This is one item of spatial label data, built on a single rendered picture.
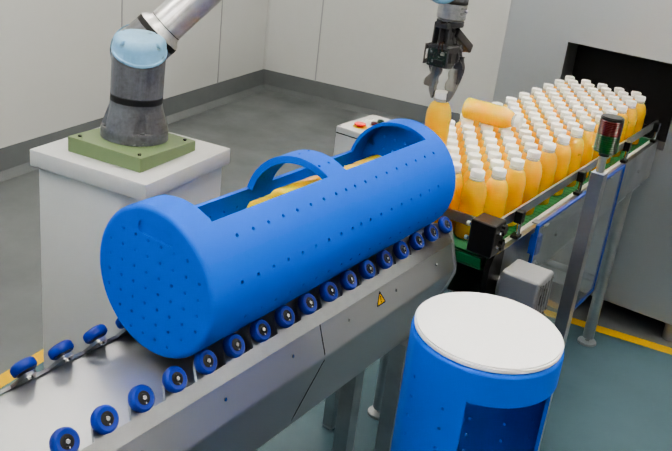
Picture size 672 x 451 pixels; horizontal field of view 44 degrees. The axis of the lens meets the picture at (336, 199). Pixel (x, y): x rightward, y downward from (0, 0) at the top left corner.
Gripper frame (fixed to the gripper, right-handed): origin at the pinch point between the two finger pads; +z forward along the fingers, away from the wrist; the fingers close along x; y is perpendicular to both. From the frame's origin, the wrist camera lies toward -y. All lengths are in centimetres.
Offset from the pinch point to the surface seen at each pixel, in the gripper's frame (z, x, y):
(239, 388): 39, 15, 94
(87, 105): 102, -306, -133
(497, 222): 26.5, 25.3, 7.6
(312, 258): 17, 17, 77
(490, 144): 17.4, 6.0, -25.2
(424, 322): 23, 40, 72
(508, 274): 41, 30, 4
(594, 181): 18.9, 38.2, -24.8
